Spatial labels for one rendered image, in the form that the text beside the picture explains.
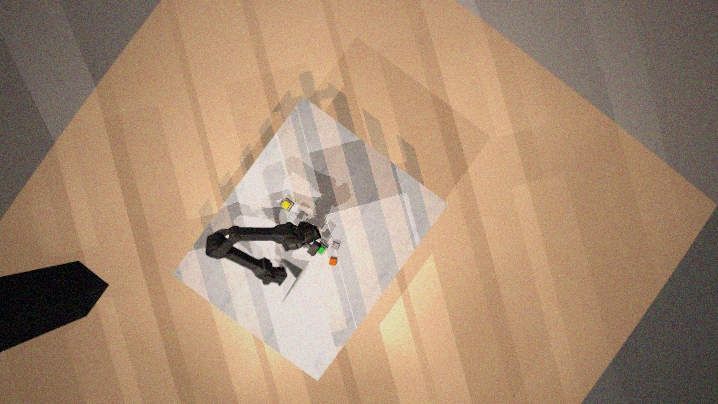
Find green button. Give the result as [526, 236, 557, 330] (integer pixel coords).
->
[317, 242, 328, 256]

